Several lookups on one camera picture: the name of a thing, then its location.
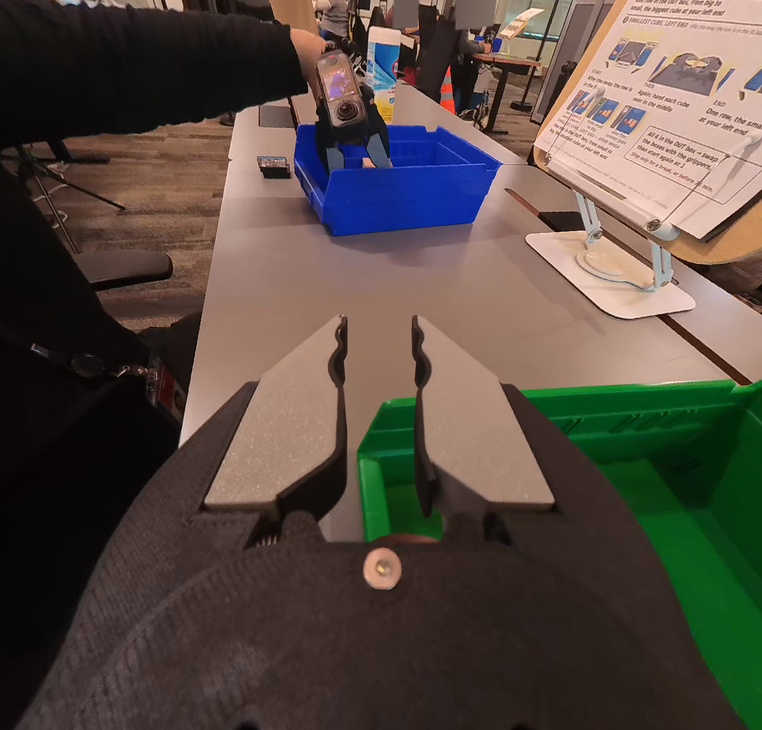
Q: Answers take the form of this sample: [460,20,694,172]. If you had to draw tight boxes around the badge reel with card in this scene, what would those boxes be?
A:
[27,340,187,414]

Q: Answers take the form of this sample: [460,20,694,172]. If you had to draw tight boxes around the black phone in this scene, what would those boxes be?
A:
[537,209,587,235]

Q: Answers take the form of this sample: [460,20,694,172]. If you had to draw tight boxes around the green plastic bin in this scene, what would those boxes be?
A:
[356,379,762,730]

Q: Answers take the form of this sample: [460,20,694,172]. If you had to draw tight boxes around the person's left hand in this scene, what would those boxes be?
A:
[289,27,328,91]

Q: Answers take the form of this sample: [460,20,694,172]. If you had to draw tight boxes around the wooden document stand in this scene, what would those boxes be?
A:
[525,0,762,319]

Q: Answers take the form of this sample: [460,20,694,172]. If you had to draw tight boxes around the blue plastic bin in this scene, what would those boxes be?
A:
[293,124,502,238]

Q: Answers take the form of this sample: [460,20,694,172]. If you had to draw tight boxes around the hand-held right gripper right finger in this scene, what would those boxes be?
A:
[411,315,557,519]

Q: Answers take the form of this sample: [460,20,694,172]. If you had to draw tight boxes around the wipes canister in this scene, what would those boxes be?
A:
[366,25,401,125]

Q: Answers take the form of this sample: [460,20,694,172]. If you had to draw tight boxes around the grey desk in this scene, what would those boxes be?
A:
[179,81,762,540]

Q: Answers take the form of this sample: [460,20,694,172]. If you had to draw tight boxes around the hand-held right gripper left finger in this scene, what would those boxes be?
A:
[203,315,349,522]

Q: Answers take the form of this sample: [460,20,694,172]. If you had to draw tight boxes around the printed instruction sheet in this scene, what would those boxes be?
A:
[534,0,762,239]

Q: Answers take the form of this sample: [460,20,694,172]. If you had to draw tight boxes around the grey framed panel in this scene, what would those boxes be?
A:
[530,0,625,125]

